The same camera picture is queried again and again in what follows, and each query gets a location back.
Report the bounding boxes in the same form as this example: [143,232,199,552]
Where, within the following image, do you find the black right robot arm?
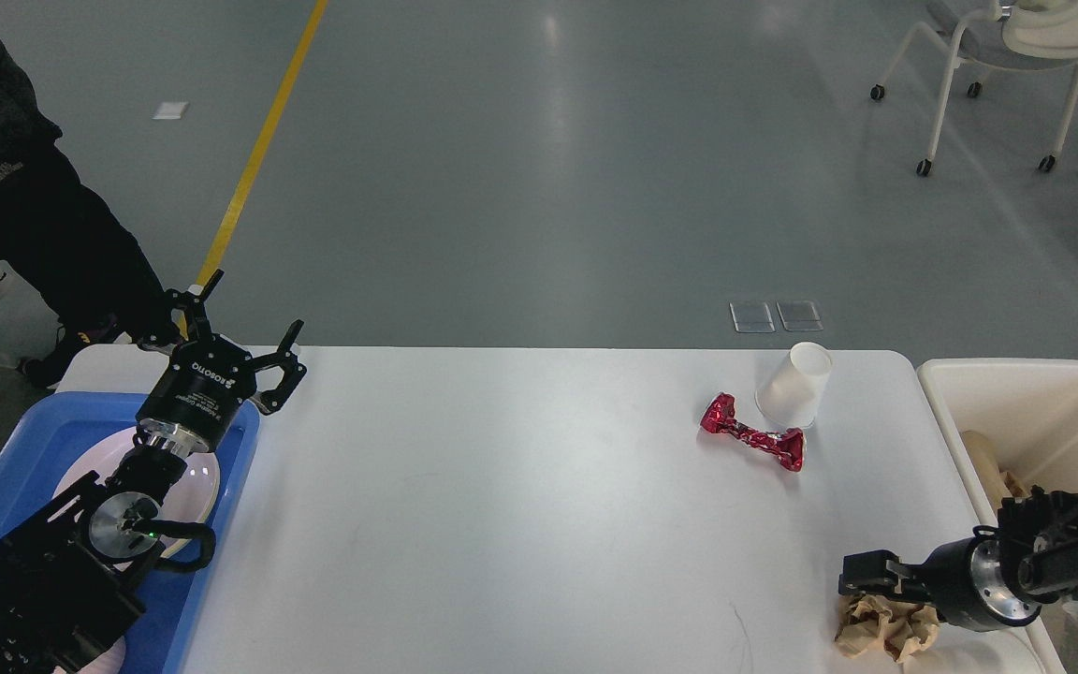
[838,487,1078,633]

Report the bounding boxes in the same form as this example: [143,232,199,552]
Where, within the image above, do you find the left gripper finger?
[247,320,307,416]
[137,270,226,355]

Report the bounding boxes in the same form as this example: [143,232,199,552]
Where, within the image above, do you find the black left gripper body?
[136,334,255,455]

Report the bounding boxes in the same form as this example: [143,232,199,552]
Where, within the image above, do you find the pink plate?
[52,428,221,523]

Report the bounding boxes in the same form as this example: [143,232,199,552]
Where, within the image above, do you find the floor socket plates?
[730,301,824,334]

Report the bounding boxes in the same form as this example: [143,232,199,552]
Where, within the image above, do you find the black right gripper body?
[917,538,1041,633]

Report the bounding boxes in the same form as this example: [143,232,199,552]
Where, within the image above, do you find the white paper cup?
[754,342,834,428]

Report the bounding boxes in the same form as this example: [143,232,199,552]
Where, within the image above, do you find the white floor label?
[153,101,189,121]

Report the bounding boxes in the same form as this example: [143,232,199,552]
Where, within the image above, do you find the brown paper ball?
[834,593,940,663]

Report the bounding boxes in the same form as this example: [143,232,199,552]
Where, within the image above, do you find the blue plastic tray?
[0,393,213,673]

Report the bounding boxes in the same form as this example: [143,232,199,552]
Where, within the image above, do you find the person in black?
[0,38,181,388]

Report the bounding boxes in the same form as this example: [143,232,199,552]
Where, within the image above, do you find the brown paper bag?
[960,431,1031,512]

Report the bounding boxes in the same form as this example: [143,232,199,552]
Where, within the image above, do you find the white paper roll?
[902,624,1045,673]

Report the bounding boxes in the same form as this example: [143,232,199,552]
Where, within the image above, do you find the white chair on wheels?
[869,1,1078,178]

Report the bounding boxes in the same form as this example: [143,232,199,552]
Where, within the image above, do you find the beige waste bin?
[917,359,1078,673]

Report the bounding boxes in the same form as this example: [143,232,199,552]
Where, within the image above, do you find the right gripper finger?
[838,576,932,605]
[841,550,923,586]

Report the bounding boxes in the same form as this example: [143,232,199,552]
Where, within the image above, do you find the red foil wrapper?
[700,393,806,473]

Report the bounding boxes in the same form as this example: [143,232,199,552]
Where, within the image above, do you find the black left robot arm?
[0,271,305,673]

